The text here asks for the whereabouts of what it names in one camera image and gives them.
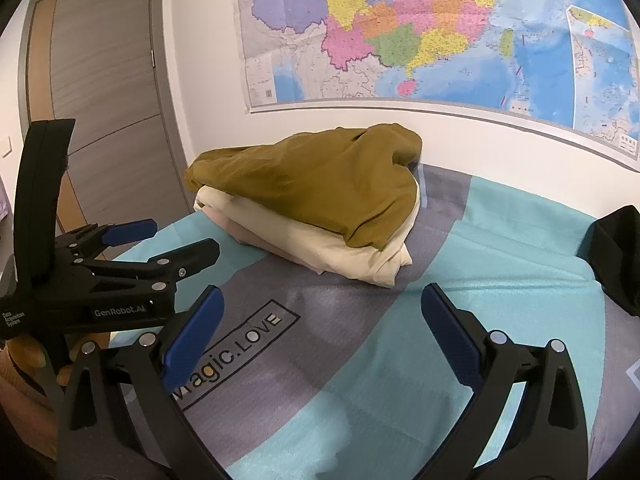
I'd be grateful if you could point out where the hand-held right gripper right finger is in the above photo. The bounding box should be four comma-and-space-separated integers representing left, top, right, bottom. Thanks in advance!
421, 282, 590, 480

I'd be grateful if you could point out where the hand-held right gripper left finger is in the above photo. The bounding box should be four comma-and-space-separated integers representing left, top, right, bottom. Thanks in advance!
56, 285, 226, 480

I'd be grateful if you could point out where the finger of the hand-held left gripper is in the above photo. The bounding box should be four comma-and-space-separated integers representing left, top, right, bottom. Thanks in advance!
54, 218, 159, 267
84, 238, 221, 292

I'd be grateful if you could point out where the cream cloth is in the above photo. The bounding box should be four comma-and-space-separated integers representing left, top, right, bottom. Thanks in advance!
194, 185, 413, 288

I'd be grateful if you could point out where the olive green garment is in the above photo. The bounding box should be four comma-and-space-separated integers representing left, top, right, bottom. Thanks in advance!
183, 122, 423, 251

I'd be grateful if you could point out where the person's left hand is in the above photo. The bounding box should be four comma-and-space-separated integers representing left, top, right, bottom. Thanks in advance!
7, 331, 112, 387

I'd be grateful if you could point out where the teal and grey bed sheet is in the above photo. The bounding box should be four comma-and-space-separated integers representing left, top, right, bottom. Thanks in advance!
107, 162, 640, 480

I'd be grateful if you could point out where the grey door with wooden strip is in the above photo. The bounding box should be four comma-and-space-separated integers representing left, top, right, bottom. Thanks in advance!
22, 0, 198, 233

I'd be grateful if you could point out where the black garment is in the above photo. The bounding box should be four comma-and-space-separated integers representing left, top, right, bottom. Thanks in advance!
580, 205, 640, 317

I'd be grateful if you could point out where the colourful wall map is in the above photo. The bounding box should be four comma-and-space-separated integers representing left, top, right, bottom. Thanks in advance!
235, 0, 640, 173

